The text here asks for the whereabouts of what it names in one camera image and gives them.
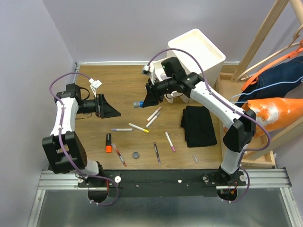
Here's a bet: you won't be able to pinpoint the dark purple pen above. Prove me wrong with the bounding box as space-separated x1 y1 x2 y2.
153 142 161 165

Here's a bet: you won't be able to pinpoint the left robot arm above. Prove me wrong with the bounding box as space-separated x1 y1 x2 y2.
42 83 121 187

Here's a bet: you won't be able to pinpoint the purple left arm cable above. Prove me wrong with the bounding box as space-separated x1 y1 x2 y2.
49 72 121 207

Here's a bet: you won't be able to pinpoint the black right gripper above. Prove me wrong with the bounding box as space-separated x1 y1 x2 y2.
142 78 175 108

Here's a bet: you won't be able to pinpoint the white drawer cabinet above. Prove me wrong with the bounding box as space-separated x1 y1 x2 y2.
167 28 226 105

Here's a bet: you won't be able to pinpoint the black mounting base bar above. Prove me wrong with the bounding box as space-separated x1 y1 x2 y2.
78 169 246 201

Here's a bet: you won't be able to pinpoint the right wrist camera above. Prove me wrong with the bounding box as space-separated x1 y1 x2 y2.
142 64 152 76

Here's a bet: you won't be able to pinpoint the wooden hanger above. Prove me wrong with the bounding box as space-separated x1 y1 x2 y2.
237 25 303 81

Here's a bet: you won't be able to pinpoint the light blue wire hanger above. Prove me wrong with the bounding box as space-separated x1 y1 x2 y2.
229 77 303 104

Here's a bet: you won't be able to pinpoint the yellow tip marker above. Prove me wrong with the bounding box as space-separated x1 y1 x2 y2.
128 123 149 133

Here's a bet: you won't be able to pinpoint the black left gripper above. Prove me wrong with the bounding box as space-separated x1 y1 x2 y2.
77 93 121 118

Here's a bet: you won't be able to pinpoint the red pen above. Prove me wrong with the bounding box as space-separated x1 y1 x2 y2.
112 143 127 166

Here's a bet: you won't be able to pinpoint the small clear tube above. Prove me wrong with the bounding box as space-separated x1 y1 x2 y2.
193 155 198 163

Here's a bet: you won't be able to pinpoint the wooden clothes rack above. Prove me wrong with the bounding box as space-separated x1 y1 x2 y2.
216 0 303 169

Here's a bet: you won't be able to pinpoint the pink tip marker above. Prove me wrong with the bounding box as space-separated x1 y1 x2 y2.
165 131 176 152

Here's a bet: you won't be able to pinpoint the dark blue jeans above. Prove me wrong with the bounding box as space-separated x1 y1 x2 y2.
235 56 303 107

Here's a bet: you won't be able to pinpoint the grey tip marker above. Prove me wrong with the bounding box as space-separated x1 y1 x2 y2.
145 113 160 128

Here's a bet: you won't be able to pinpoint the orange hanger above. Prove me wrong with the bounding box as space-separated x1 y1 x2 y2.
241 40 303 91

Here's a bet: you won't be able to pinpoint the blue cap glue stick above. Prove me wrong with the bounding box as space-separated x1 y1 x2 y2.
133 101 143 108

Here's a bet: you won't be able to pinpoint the grey round cap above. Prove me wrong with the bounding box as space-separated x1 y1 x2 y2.
133 152 140 159

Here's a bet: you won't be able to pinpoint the translucent purple cup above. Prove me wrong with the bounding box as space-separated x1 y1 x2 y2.
160 73 168 80

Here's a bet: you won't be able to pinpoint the beige tip marker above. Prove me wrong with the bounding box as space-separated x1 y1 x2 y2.
146 107 162 122

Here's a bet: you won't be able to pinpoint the orange white garment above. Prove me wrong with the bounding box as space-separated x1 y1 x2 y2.
223 97 303 139

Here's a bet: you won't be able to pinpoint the black folded cloth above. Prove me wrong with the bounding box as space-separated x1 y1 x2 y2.
180 105 217 148

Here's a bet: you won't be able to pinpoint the orange black highlighter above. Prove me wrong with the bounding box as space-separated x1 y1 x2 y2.
106 133 112 153

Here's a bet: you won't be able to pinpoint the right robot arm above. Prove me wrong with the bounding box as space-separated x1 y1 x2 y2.
143 57 256 185

